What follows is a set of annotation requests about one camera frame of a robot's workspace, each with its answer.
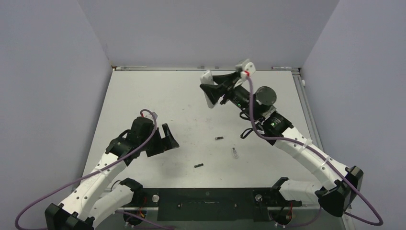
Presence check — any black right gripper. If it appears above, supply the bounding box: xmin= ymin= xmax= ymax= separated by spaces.
xmin=202 ymin=71 xmax=261 ymax=121

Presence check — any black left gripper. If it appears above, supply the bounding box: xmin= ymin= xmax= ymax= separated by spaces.
xmin=139 ymin=124 xmax=178 ymax=157

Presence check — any white remote control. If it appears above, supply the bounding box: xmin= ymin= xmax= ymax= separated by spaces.
xmin=200 ymin=70 xmax=219 ymax=108

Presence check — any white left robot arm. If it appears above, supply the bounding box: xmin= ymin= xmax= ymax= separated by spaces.
xmin=45 ymin=117 xmax=179 ymax=230

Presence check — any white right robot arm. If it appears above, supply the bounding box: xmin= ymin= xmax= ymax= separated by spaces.
xmin=200 ymin=70 xmax=363 ymax=217

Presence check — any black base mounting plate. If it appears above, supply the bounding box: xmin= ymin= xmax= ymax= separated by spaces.
xmin=124 ymin=188 xmax=302 ymax=221

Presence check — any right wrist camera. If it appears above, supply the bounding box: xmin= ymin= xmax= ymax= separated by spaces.
xmin=235 ymin=59 xmax=256 ymax=79

